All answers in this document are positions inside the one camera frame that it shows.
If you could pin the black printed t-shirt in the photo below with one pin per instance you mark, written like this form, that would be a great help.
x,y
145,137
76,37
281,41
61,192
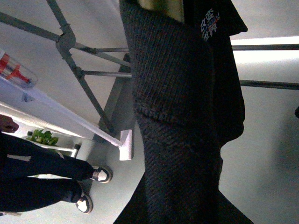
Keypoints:
x,y
188,104

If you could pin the red and white bottle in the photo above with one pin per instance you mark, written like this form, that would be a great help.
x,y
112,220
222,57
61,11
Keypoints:
x,y
14,72

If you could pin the person in black trousers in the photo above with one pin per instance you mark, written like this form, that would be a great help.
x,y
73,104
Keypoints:
x,y
32,177

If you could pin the person's hand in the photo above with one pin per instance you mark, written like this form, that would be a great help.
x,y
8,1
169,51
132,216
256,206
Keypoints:
x,y
7,124

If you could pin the green potted plant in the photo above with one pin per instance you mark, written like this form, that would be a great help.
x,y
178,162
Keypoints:
x,y
42,137

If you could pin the white shelf table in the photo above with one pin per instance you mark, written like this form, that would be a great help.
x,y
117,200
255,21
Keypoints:
x,y
36,108

